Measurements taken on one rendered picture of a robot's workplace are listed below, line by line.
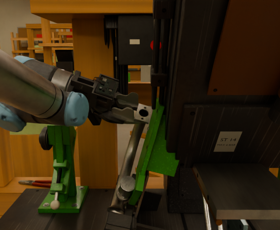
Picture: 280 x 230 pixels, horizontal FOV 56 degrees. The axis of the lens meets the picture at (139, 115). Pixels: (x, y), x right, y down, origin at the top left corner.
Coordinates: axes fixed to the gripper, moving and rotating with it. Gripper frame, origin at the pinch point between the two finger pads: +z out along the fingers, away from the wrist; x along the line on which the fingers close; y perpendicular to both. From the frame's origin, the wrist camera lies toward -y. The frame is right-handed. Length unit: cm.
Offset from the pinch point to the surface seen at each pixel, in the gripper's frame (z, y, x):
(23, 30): -432, -677, 717
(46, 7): -35.6, 6.8, 21.3
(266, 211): 22.0, 20.1, -25.5
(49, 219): -15.0, -29.3, -25.6
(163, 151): 6.5, 6.3, -12.2
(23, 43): -423, -711, 688
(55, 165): -19.1, -23.5, -11.4
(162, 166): 7.7, 3.6, -14.5
